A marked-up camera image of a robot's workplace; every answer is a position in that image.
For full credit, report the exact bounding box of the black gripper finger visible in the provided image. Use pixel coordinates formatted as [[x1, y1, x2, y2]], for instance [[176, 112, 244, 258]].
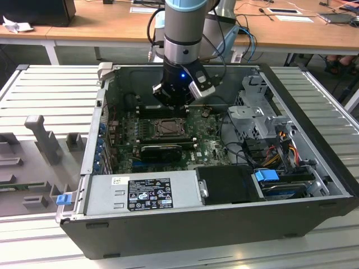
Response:
[[152, 83, 173, 109], [183, 96, 197, 119]]

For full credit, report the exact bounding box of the square CPU chip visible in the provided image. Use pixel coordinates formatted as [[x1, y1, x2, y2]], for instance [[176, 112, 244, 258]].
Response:
[[160, 122, 181, 134]]

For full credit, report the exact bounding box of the black RAM slot bank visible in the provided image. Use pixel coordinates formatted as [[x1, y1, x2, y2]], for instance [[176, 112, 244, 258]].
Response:
[[139, 105, 189, 120], [140, 136, 197, 149]]

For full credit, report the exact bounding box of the CPU socket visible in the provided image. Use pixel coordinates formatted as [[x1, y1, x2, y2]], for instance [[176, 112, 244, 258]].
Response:
[[151, 117, 188, 140]]

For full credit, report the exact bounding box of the green motherboard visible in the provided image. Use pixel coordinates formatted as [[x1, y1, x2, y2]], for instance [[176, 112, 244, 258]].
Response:
[[111, 108, 233, 174]]

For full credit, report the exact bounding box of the black graphics card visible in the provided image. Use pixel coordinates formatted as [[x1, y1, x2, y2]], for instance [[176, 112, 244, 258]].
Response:
[[139, 143, 183, 163]]

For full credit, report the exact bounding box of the grey case release latch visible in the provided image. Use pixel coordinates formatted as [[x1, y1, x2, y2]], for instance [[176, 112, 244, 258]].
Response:
[[97, 62, 113, 79]]

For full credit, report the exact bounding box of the silver metal drive cage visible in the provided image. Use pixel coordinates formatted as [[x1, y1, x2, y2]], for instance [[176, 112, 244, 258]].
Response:
[[227, 74, 298, 141]]

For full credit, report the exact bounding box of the pale blue teach pendant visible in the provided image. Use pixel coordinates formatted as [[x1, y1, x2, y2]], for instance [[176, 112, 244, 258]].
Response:
[[217, 26, 239, 61]]

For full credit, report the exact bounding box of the white paper sheet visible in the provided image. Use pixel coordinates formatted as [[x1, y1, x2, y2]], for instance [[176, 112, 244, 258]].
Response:
[[274, 14, 316, 23], [130, 7, 158, 14]]

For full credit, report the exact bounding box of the wooden desk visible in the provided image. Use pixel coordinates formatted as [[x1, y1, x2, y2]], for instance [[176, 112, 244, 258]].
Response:
[[0, 0, 359, 55]]

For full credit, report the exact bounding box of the blue disk carrier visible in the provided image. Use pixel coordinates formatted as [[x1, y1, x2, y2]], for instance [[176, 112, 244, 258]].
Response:
[[254, 169, 279, 184]]

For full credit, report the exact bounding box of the silver power supply unit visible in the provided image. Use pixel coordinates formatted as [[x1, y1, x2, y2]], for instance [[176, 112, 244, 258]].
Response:
[[80, 169, 204, 216]]

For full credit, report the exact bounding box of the black open PC case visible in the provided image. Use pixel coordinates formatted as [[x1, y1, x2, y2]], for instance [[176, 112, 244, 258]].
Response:
[[56, 62, 359, 261]]

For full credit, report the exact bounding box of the hard disk drive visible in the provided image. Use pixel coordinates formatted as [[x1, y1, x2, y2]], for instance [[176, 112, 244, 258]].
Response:
[[259, 180, 308, 201]]

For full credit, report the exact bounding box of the white framed tablet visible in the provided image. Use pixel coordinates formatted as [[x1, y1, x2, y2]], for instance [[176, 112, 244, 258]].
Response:
[[266, 7, 303, 15]]

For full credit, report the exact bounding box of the blue case latch tab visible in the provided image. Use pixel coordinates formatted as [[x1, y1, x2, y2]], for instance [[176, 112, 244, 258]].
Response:
[[56, 194, 71, 207]]

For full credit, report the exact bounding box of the black box on desk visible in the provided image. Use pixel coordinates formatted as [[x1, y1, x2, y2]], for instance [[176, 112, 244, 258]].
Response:
[[0, 0, 76, 27]]

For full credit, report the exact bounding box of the grey parts rack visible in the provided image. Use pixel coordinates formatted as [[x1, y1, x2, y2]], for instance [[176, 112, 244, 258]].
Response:
[[0, 114, 88, 218]]

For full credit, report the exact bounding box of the person's sandalled foot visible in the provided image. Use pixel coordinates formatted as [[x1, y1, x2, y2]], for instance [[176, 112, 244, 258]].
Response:
[[325, 55, 342, 74], [340, 55, 359, 73]]

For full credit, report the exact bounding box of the crumpled white paper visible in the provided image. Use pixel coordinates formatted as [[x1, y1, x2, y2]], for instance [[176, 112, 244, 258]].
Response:
[[2, 15, 34, 34]]

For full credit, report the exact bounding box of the green RAM stick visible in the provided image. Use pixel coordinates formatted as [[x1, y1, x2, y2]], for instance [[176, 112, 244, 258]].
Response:
[[0, 182, 45, 189]]

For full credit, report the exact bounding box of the dark notebook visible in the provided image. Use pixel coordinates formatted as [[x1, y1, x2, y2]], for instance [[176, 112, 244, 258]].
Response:
[[318, 12, 356, 25]]

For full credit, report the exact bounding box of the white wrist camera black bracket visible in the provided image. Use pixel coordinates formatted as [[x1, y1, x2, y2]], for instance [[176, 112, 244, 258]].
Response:
[[188, 70, 217, 99]]

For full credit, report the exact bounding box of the blue cable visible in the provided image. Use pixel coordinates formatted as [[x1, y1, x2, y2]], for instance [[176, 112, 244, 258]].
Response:
[[238, 26, 259, 62]]

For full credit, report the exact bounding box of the coloured power wire bundle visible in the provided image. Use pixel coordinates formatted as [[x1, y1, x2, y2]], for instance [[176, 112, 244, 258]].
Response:
[[263, 140, 298, 169]]

